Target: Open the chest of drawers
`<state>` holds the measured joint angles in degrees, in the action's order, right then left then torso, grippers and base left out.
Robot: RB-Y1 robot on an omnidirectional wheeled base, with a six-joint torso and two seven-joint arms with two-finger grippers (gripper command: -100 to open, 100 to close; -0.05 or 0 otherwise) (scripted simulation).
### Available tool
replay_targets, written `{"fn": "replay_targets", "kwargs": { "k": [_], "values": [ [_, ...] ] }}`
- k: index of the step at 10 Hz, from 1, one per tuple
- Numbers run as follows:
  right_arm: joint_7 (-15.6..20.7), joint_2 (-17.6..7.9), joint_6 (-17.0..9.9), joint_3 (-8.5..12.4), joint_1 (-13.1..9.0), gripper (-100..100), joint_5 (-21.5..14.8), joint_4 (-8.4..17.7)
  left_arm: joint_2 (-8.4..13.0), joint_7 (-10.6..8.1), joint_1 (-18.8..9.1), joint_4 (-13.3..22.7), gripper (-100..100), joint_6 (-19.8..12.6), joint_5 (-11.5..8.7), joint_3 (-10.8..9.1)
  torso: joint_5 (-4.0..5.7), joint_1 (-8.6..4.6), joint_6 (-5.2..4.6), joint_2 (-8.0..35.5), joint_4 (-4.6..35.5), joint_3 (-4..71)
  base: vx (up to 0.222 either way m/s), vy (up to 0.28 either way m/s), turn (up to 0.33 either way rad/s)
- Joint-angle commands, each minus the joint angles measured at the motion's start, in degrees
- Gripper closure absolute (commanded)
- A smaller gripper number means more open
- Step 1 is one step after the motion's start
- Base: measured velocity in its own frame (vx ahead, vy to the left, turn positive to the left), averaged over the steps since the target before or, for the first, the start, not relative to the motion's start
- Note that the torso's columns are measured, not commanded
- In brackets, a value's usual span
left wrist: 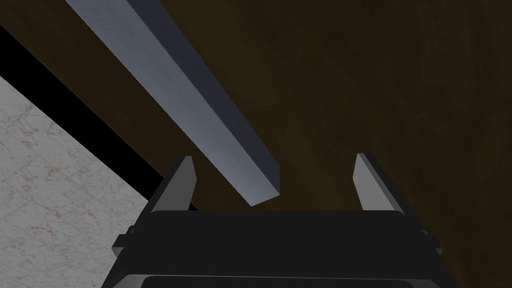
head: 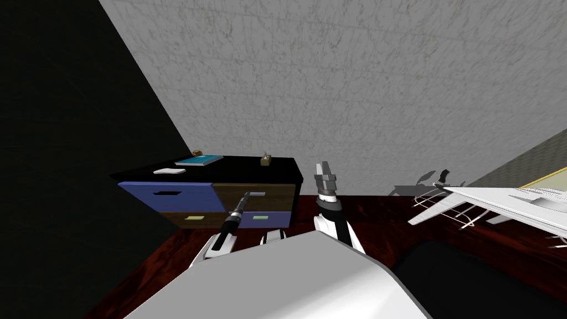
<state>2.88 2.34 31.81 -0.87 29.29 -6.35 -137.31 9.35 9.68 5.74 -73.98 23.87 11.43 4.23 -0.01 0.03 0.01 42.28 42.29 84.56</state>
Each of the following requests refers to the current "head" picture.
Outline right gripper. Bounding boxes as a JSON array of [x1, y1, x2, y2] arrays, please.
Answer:
[[314, 161, 339, 192]]

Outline small brown drawer front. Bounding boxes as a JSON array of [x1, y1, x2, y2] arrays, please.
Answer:
[[158, 211, 232, 230]]

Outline black-topped drawer cabinet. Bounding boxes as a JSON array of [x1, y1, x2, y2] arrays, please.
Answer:
[[109, 154, 305, 230]]

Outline large brown drawer front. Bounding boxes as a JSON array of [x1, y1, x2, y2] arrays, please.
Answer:
[[212, 183, 297, 213]]

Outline small blue drawer front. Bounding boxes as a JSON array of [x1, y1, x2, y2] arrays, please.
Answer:
[[234, 211, 293, 229]]

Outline large blue drawer front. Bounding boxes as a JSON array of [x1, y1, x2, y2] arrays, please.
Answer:
[[117, 181, 228, 213]]

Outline teal book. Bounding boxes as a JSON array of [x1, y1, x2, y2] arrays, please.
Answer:
[[174, 155, 224, 167]]

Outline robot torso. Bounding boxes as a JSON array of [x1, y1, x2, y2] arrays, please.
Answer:
[[123, 229, 433, 319]]

